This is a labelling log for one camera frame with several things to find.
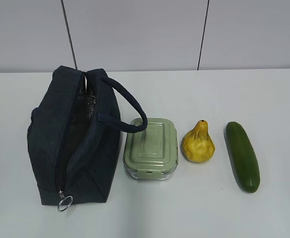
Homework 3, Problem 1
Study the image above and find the green lidded glass food container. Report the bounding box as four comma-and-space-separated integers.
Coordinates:
123, 118, 178, 180

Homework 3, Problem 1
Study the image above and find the yellow pear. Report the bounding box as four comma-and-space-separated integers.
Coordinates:
181, 120, 215, 163

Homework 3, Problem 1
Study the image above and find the dark navy fabric lunch bag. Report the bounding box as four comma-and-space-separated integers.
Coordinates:
27, 66, 148, 207

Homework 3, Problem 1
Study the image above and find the green cucumber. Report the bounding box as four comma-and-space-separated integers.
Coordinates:
225, 121, 260, 193

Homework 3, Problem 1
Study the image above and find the metal zipper pull ring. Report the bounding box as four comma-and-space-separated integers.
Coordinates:
58, 190, 73, 212

